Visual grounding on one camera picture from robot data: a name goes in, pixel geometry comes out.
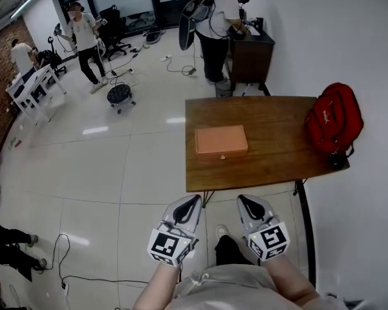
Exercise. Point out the person's white shoe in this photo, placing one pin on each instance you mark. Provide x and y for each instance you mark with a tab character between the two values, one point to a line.
222	231

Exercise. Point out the orange wooden box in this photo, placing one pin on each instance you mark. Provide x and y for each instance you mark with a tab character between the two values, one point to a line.
220	139

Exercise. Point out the person's right forearm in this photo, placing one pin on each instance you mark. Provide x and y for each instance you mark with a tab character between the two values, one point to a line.
291	279

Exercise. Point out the black office chair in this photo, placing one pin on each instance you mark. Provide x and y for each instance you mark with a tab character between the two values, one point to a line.
138	18
114	31
51	58

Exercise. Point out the person's light shirt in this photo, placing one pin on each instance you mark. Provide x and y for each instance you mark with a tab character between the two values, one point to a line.
232	289

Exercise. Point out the dark wooden cabinet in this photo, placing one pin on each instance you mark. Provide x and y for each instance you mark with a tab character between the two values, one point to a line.
252	58

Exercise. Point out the red backpack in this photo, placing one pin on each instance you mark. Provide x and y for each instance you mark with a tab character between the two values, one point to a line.
334	118

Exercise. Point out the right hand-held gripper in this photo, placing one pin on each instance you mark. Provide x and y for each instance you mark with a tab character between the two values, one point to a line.
270	241

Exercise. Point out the person's left forearm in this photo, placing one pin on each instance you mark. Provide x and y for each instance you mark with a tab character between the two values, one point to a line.
155	286

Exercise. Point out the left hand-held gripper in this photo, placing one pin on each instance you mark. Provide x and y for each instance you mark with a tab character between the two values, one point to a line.
169	245

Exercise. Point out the white power strip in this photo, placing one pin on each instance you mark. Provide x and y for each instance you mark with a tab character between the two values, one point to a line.
65	290

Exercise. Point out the long ceiling light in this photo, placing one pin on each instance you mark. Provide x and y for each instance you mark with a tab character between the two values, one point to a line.
25	4

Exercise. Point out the dark oval pouch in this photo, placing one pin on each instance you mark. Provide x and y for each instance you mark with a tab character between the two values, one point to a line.
186	32

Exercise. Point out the person's black trouser leg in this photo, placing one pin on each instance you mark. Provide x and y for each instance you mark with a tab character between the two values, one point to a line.
232	250

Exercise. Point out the small grey bin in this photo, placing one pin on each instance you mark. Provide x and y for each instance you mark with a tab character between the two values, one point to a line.
223	89

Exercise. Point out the black round rolling stool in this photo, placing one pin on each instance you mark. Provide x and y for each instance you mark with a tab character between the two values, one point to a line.
119	93

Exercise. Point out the white table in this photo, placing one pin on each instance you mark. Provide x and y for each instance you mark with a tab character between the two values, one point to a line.
35	82

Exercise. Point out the black desktop device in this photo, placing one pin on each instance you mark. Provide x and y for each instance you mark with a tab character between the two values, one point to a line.
259	24

